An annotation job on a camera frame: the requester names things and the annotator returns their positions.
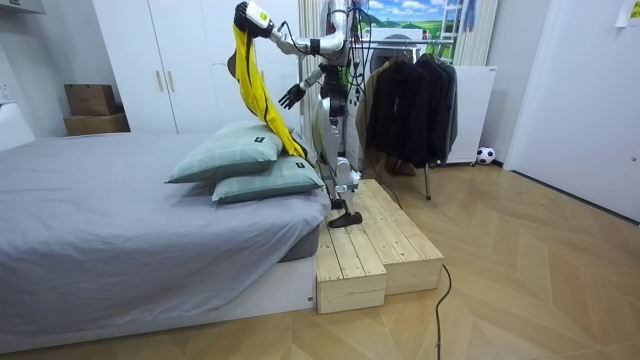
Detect dark cardboard box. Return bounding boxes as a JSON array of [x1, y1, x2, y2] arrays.
[[63, 83, 118, 118]]

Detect white pleated curtain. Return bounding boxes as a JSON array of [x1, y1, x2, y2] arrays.
[[452, 0, 501, 68]]

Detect robot body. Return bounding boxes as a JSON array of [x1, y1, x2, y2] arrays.
[[319, 0, 362, 117]]

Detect landscape wall poster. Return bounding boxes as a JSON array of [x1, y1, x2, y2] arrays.
[[363, 0, 464, 62]]

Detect tall wooden step platform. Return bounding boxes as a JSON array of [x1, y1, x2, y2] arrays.
[[355, 178, 445, 296]]

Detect green checked pillow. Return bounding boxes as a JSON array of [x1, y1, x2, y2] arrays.
[[211, 153, 326, 204], [165, 119, 285, 185]]

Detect grey bed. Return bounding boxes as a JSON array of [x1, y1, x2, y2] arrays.
[[0, 102, 332, 354]]

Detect cable bundle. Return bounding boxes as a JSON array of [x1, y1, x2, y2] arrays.
[[348, 0, 374, 96]]

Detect white wardrobe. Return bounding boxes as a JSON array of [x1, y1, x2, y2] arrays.
[[92, 0, 302, 136]]

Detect low wooden step platform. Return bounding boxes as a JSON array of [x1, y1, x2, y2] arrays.
[[314, 205, 389, 315]]

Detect metal clothes rack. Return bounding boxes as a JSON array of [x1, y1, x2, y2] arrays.
[[358, 38, 457, 202]]

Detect paper sheet with yellow note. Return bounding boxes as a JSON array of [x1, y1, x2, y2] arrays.
[[614, 0, 640, 29]]

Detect dark grey jacket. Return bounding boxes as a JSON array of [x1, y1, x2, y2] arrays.
[[418, 52, 460, 164]]

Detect light cardboard box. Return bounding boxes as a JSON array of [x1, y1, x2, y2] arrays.
[[62, 112, 132, 137]]

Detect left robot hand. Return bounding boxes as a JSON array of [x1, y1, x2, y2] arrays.
[[233, 0, 275, 40]]

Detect yellow shirt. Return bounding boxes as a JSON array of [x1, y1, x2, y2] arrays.
[[230, 23, 307, 159]]

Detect robot legs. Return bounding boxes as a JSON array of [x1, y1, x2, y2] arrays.
[[312, 94, 364, 230]]

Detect white door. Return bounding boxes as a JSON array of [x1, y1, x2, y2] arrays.
[[503, 0, 640, 224]]

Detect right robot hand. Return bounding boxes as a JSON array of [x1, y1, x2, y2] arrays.
[[278, 83, 307, 111]]

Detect black jacket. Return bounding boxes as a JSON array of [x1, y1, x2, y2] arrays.
[[367, 53, 437, 169]]

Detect brown coat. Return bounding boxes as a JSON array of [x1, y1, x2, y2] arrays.
[[355, 59, 397, 149]]

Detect black floor cable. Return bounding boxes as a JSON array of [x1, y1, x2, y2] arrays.
[[433, 263, 453, 360]]

